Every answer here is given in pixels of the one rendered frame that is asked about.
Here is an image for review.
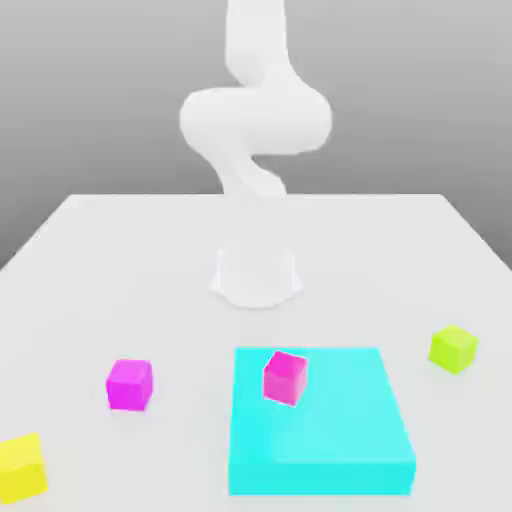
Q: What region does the large cyan box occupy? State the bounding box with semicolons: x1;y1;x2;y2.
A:
228;346;417;498

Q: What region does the small lime green cube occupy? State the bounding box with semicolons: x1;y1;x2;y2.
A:
427;324;480;376

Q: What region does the small pink cube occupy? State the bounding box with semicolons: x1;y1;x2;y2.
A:
262;350;310;408

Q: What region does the small magenta cube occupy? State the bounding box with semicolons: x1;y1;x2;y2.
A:
105;358;154;413

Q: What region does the small yellow cube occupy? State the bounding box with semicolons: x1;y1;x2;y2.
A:
0;431;50;507

